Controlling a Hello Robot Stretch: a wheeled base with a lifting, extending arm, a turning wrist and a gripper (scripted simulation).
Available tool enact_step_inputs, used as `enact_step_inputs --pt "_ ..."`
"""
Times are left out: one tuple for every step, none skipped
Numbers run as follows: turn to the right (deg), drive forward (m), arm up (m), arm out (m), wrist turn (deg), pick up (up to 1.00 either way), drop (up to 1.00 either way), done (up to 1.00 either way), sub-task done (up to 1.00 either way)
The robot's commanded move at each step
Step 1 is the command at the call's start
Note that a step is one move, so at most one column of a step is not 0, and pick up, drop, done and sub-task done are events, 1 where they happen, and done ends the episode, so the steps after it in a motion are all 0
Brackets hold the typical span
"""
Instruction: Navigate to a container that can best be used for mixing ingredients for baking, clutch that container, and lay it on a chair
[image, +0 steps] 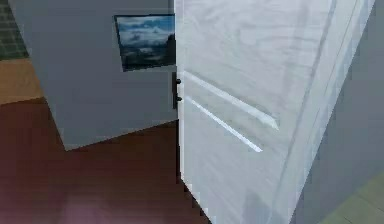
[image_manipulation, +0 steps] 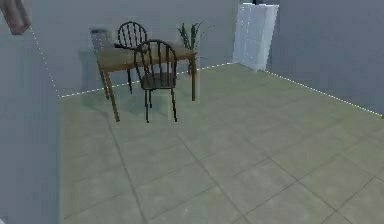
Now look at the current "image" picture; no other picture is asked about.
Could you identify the white room door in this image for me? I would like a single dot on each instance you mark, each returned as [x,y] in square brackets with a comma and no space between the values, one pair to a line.
[253,100]

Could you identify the framed blue sky picture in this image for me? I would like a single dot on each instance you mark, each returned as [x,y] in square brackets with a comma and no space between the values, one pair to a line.
[146,41]

